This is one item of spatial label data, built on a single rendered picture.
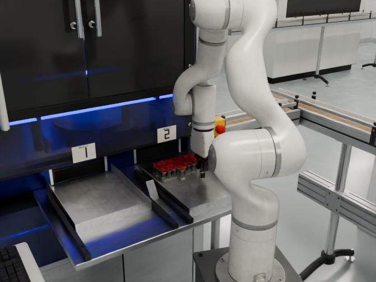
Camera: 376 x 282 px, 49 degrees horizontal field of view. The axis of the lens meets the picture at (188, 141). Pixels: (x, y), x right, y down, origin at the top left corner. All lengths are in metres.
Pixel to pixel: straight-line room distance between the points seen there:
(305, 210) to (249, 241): 2.12
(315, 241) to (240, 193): 1.93
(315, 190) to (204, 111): 1.12
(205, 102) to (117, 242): 0.55
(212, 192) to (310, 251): 1.37
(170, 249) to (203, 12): 1.18
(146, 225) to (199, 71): 0.52
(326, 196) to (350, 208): 0.15
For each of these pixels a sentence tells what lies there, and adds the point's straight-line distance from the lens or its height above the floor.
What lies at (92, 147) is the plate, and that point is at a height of 1.03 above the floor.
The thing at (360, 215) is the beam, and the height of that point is 0.50.
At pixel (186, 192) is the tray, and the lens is 1.51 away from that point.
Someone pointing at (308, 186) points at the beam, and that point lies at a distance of 2.44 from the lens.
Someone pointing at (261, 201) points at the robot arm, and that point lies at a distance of 1.02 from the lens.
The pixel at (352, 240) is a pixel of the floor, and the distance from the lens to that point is 2.96.
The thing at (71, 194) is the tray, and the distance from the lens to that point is 1.55.
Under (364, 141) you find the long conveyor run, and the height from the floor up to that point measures 0.89.
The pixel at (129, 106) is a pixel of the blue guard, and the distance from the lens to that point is 1.54.
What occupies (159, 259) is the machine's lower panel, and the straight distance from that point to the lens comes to 1.94.
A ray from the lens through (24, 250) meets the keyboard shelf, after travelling 1.46.
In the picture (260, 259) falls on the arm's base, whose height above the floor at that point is 0.96.
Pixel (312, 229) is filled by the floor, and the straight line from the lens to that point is 2.99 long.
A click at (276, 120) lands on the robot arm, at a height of 1.31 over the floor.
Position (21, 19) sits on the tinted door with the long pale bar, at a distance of 1.38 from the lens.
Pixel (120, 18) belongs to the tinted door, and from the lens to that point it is 1.48.
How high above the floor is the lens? 1.65
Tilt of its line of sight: 23 degrees down
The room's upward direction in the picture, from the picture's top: straight up
